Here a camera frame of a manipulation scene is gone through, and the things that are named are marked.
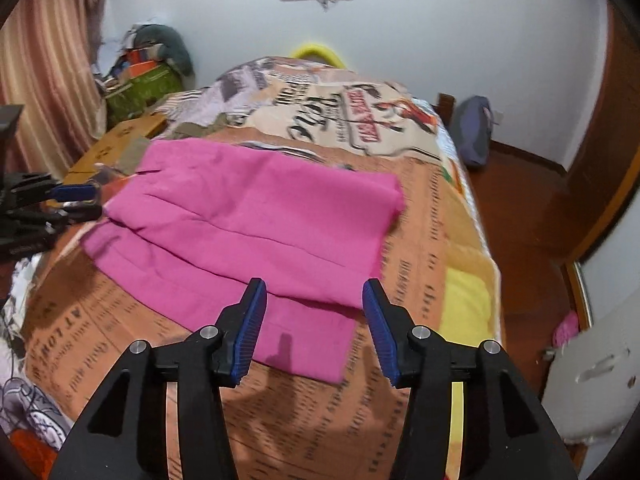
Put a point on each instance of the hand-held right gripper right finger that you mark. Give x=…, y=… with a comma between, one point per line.
x=380, y=332

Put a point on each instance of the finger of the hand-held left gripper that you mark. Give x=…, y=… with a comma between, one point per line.
x=80, y=212
x=75, y=191

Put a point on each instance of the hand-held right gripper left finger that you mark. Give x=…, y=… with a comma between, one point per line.
x=250, y=332

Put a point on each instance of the pink pants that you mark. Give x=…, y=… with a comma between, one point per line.
x=250, y=210

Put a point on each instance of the newspaper print blanket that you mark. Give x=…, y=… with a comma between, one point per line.
x=425, y=220

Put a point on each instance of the green fabric bag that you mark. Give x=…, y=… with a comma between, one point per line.
x=145, y=92

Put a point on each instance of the striped brown curtain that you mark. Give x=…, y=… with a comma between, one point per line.
x=45, y=50

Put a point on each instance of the pile of clothes and boxes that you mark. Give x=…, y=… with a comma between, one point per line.
x=132, y=57

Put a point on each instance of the white plastic chair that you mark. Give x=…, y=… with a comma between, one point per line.
x=590, y=385

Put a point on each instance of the blue grey backpack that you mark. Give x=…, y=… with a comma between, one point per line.
x=472, y=130

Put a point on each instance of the wardrobe with white sliding door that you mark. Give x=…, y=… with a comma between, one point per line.
x=615, y=280

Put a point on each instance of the yellow curved bed headboard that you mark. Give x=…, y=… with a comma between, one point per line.
x=317, y=46

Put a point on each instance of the brown wooden door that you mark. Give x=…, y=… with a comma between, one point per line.
x=610, y=135

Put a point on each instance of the wooden bed frame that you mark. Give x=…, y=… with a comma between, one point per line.
x=445, y=105

